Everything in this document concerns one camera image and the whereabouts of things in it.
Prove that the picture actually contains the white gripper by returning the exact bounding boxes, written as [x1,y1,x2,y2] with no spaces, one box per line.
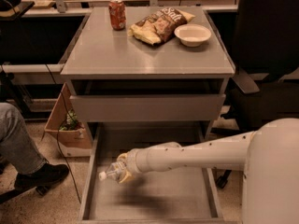
[117,148,142,184]

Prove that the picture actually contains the clear plastic water bottle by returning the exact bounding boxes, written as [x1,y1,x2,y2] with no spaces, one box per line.
[99,161,125,182]

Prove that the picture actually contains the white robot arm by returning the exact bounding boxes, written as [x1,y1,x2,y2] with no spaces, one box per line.
[118,119,299,224]

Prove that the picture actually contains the grey upper drawer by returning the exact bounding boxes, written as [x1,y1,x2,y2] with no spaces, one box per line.
[70,94,225,122]

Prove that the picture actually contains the open grey lower drawer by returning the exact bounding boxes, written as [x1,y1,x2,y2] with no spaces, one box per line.
[78,124,224,224]

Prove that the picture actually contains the grey drawer cabinet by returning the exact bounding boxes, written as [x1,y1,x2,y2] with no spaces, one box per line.
[62,7,235,141]

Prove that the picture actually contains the cardboard box with items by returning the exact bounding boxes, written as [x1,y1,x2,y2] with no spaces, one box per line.
[45,83,92,157]

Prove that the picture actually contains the black shoe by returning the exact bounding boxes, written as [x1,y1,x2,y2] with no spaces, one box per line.
[14,163,69,190]

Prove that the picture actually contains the person leg in jeans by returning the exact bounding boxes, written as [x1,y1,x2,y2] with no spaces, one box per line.
[0,103,47,175]

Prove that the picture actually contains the brown chip bag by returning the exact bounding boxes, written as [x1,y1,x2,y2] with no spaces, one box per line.
[128,7,195,46]

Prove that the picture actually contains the white paper bowl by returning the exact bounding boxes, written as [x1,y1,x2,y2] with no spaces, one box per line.
[174,24,211,48]

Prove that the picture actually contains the red soda can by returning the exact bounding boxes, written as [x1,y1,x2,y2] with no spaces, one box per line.
[108,0,126,31]

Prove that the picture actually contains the black office chair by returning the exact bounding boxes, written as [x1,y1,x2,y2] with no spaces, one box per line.
[210,0,299,189]

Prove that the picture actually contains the black cable on floor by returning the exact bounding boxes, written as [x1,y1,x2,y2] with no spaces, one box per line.
[43,63,82,203]

